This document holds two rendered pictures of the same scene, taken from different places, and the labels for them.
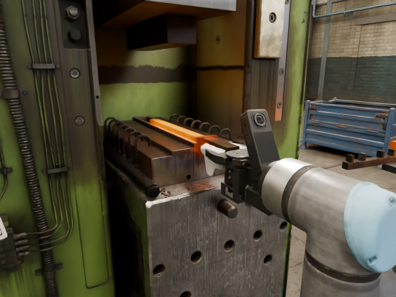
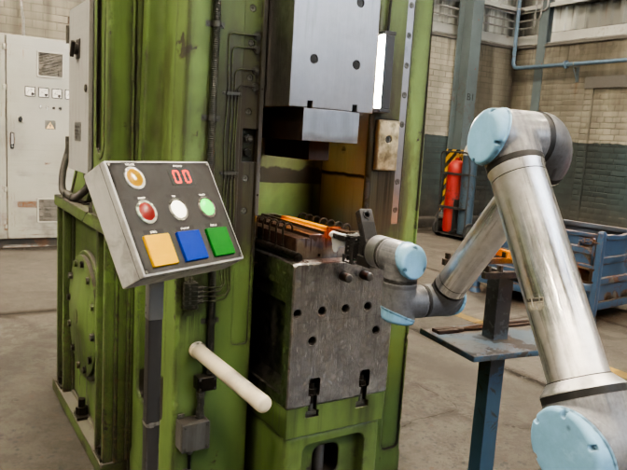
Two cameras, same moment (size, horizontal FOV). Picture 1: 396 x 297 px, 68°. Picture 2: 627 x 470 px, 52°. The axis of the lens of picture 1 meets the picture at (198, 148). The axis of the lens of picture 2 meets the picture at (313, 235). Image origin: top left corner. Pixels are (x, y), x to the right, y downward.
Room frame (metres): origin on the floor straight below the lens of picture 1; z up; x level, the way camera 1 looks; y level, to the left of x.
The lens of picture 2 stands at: (-1.33, 0.12, 1.28)
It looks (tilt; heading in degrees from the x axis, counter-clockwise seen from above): 8 degrees down; 358
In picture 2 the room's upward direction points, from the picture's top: 4 degrees clockwise
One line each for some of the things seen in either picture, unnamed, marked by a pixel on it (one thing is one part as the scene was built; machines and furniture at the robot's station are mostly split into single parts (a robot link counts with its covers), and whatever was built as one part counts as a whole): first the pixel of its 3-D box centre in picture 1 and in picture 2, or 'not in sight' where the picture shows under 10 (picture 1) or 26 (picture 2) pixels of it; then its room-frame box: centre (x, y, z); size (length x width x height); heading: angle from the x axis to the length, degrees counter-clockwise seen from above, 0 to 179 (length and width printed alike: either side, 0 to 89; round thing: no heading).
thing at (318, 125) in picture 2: (152, 0); (296, 125); (0.80, 0.11, 1.32); 0.42 x 0.20 x 0.10; 30
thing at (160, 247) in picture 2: not in sight; (160, 250); (0.11, 0.40, 1.01); 0.07 x 0.05 x 0.07; 145
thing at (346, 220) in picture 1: (343, 215); (400, 258); (0.34, -0.18, 0.98); 0.12 x 0.09 x 0.10; 30
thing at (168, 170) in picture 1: (157, 142); (289, 233); (0.80, 0.11, 0.96); 0.42 x 0.20 x 0.09; 30
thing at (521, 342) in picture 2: not in sight; (494, 339); (0.74, -0.59, 0.65); 0.40 x 0.30 x 0.02; 112
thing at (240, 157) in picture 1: (254, 177); (363, 249); (0.49, -0.10, 0.97); 0.12 x 0.08 x 0.09; 30
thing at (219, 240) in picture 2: not in sight; (218, 241); (0.28, 0.29, 1.01); 0.07 x 0.05 x 0.07; 145
